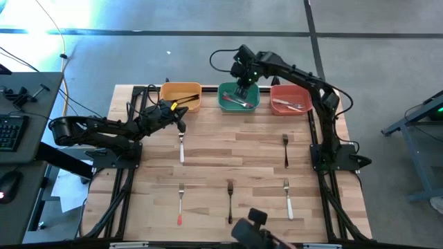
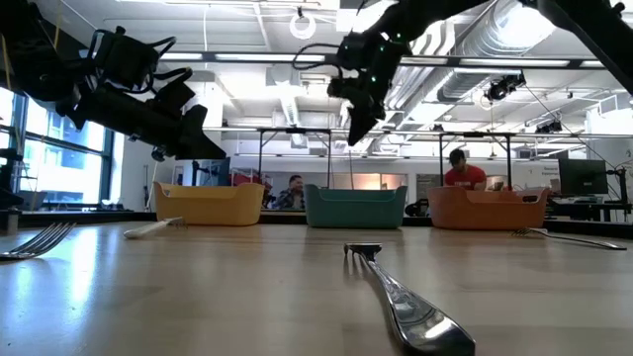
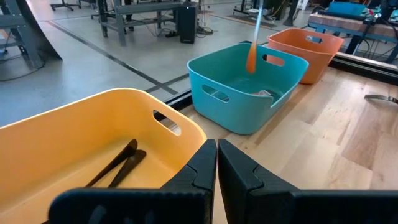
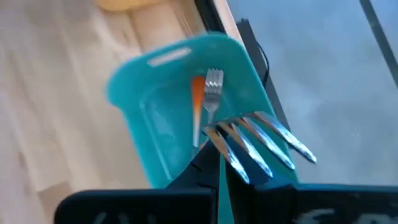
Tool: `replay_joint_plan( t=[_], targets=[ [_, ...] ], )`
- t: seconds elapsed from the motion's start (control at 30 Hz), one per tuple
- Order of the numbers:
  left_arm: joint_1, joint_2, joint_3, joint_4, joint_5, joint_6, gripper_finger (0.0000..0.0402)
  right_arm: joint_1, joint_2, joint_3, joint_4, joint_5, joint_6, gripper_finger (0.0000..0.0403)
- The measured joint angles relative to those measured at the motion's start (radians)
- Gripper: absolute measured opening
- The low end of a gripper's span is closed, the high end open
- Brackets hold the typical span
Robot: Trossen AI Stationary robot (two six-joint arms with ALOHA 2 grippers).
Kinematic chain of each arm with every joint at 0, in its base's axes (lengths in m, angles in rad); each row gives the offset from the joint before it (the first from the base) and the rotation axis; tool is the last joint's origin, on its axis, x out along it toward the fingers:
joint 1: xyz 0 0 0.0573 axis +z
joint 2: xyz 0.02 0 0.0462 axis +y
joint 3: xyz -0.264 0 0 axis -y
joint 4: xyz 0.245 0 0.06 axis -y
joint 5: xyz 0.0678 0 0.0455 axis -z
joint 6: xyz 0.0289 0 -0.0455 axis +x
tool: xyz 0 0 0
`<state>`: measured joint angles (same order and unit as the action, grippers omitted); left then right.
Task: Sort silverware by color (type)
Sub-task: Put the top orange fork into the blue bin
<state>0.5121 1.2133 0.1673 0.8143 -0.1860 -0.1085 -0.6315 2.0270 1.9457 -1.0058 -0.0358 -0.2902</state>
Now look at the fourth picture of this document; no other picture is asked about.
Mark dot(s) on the black table base crossbar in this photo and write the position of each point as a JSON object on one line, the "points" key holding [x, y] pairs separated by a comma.
{"points": [[254, 46]]}

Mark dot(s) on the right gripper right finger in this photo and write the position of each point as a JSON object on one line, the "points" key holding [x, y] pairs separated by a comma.
{"points": [[245, 177]]}

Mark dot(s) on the yellow plastic bin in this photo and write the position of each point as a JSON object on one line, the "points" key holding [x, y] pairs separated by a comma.
{"points": [[127, 4]]}

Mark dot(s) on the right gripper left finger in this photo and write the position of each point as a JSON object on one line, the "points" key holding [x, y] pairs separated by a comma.
{"points": [[202, 174]]}

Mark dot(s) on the green plastic bin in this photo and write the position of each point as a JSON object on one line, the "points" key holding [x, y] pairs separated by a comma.
{"points": [[161, 124]]}

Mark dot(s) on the black aluminium table frame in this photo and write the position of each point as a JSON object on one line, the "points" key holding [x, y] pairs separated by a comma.
{"points": [[208, 15]]}

